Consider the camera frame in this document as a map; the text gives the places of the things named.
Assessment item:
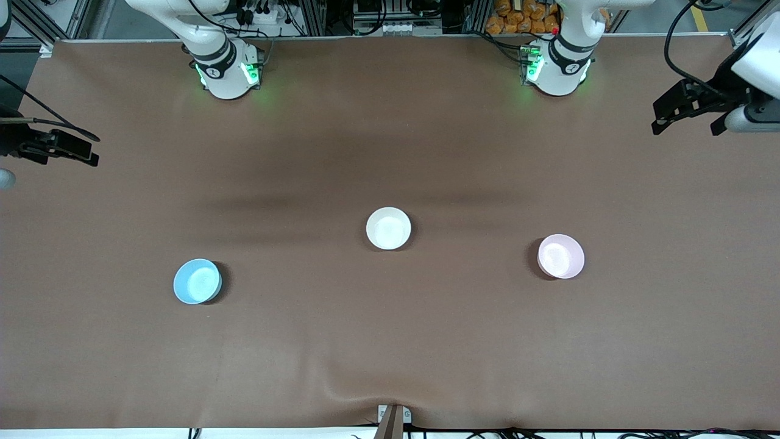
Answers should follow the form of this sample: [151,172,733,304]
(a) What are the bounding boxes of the aluminium frame bars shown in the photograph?
[730,11,780,47]
[0,0,93,54]

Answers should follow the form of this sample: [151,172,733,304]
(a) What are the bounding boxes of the pink bowl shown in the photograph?
[537,234,586,280]

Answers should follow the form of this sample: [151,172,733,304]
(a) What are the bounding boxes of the metal table clamp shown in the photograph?
[377,404,413,439]

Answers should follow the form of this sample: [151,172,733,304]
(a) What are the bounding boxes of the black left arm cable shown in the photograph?
[663,0,741,101]

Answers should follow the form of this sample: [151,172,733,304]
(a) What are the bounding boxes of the blue bowl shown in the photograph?
[173,259,223,305]

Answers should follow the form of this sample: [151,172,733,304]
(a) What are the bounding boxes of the brown table cloth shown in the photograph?
[0,37,780,431]

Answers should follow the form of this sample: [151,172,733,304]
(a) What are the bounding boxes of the white power strip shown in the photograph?
[381,21,444,36]

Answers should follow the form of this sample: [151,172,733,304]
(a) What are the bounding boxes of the orange snack bags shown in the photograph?
[486,0,561,35]

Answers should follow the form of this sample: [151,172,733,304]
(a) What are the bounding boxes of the white bowl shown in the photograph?
[366,207,413,251]

